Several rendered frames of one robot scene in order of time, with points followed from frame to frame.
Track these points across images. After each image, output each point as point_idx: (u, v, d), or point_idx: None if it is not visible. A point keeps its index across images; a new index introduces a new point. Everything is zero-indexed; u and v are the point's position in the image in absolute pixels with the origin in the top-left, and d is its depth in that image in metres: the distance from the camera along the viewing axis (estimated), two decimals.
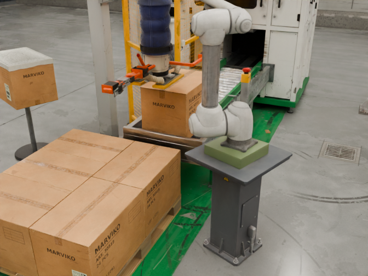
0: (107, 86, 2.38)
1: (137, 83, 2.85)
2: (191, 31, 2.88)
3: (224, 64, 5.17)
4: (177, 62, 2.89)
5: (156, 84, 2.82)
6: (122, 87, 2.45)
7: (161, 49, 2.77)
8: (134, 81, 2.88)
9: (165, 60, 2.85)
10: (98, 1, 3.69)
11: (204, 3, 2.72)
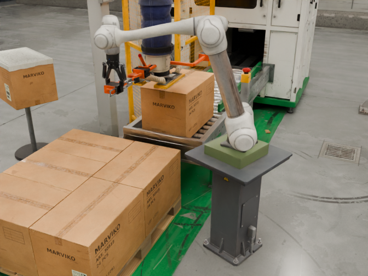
0: (109, 87, 2.38)
1: (138, 83, 2.86)
2: (122, 90, 2.42)
3: None
4: (178, 62, 2.90)
5: (157, 84, 2.83)
6: (123, 88, 2.46)
7: (162, 49, 2.78)
8: None
9: (166, 60, 2.86)
10: (98, 1, 3.69)
11: (115, 51, 2.30)
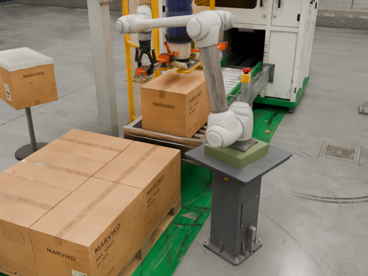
0: (142, 69, 2.71)
1: (162, 68, 3.18)
2: (152, 72, 2.75)
3: (224, 64, 5.17)
4: (198, 50, 3.23)
5: (179, 69, 3.16)
6: (153, 70, 2.79)
7: (185, 37, 3.11)
8: (160, 67, 3.22)
9: (188, 47, 3.19)
10: (98, 1, 3.69)
11: (147, 37, 2.62)
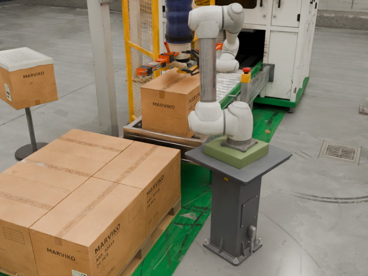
0: (142, 69, 2.71)
1: (162, 69, 3.19)
2: (183, 51, 2.96)
3: None
4: (198, 50, 3.23)
5: (179, 69, 3.16)
6: (153, 70, 2.79)
7: (185, 37, 3.11)
8: (160, 67, 3.22)
9: (188, 48, 3.19)
10: (98, 1, 3.69)
11: None
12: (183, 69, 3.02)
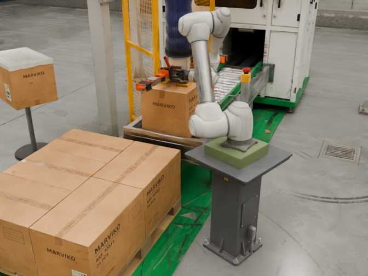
0: (141, 85, 2.77)
1: (162, 82, 3.24)
2: (162, 69, 3.08)
3: (224, 64, 5.17)
4: None
5: (179, 82, 3.21)
6: (151, 86, 2.84)
7: (184, 52, 3.16)
8: (160, 80, 3.27)
9: (187, 62, 3.24)
10: (98, 1, 3.69)
11: None
12: None
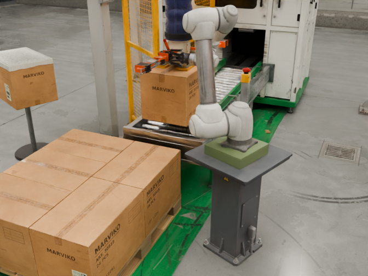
0: (140, 67, 2.71)
1: (162, 66, 3.18)
2: (161, 52, 3.03)
3: (224, 64, 5.17)
4: None
5: (179, 67, 3.15)
6: (151, 68, 2.78)
7: (184, 35, 3.10)
8: (159, 64, 3.21)
9: (187, 45, 3.18)
10: (98, 1, 3.69)
11: None
12: None
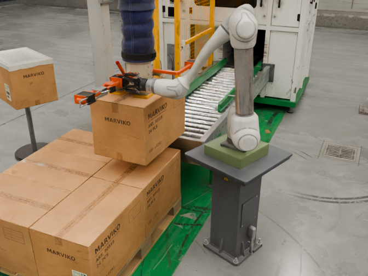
0: (80, 97, 2.17)
1: (118, 92, 2.64)
2: (114, 76, 2.49)
3: (224, 64, 5.17)
4: (161, 70, 2.68)
5: None
6: (96, 98, 2.24)
7: (144, 56, 2.56)
8: (115, 90, 2.67)
9: (148, 68, 2.64)
10: (98, 1, 3.69)
11: (153, 78, 2.42)
12: None
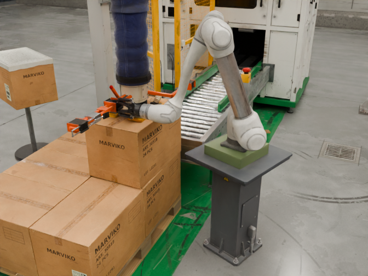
0: (73, 125, 2.16)
1: (112, 115, 2.63)
2: (109, 101, 2.47)
3: None
4: (156, 92, 2.67)
5: None
6: (89, 125, 2.23)
7: (138, 79, 2.55)
8: (109, 112, 2.66)
9: (143, 90, 2.63)
10: (98, 1, 3.69)
11: None
12: None
